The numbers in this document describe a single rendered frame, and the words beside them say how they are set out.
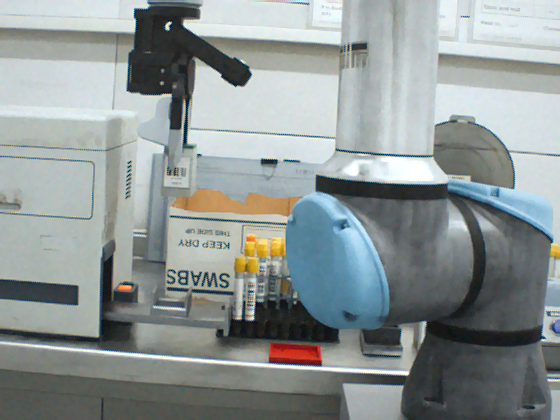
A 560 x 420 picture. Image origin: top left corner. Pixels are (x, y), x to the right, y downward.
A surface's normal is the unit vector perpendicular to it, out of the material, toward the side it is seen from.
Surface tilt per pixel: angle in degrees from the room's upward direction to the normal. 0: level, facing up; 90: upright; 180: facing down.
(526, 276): 91
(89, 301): 90
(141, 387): 90
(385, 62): 90
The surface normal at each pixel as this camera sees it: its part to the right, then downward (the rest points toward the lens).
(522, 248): 0.40, 0.05
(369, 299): 0.39, 0.51
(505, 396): 0.17, -0.18
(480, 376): -0.15, -0.19
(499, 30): -0.02, 0.16
